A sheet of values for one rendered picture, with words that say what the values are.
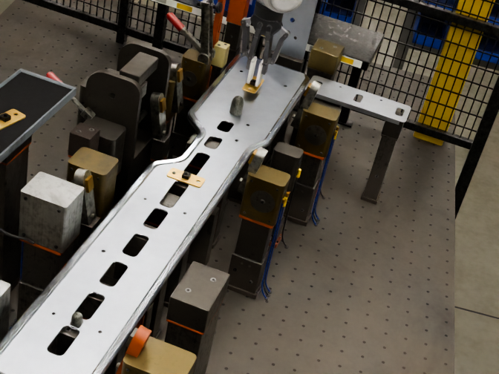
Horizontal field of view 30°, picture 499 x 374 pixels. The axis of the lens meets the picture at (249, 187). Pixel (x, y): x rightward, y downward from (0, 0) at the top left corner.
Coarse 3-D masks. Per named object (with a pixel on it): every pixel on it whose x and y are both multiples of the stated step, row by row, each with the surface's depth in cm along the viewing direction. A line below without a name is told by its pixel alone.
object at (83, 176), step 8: (80, 168) 190; (80, 176) 188; (88, 176) 190; (80, 184) 189; (88, 184) 189; (88, 192) 190; (88, 200) 192; (88, 208) 192; (88, 216) 193; (96, 216) 196; (88, 224) 194
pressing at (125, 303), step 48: (288, 96) 251; (192, 144) 223; (240, 144) 228; (144, 192) 205; (192, 192) 208; (96, 240) 189; (192, 240) 196; (48, 288) 175; (96, 288) 178; (144, 288) 180; (48, 336) 166; (96, 336) 168
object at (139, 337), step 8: (136, 328) 158; (144, 328) 157; (136, 336) 155; (144, 336) 155; (128, 344) 157; (136, 344) 156; (144, 344) 158; (128, 352) 157; (136, 352) 157; (120, 368) 160
